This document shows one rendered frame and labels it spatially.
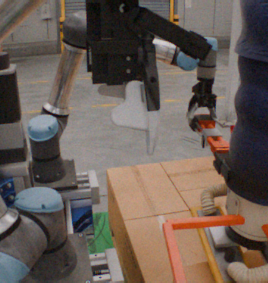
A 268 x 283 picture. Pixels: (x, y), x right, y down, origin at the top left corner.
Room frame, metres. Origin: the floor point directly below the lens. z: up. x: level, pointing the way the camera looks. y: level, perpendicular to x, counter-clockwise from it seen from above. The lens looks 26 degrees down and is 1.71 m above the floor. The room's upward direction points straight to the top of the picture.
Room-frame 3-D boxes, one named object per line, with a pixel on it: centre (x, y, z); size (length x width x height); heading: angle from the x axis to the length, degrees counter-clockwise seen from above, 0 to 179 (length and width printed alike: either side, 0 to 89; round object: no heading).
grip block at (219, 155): (0.92, -0.32, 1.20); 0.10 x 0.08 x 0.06; 94
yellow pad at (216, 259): (0.66, -0.24, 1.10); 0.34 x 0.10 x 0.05; 4
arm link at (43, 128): (1.13, 0.34, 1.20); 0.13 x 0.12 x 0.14; 0
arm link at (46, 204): (0.63, 0.23, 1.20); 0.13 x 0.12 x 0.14; 163
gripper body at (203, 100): (1.24, -0.29, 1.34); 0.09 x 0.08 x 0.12; 4
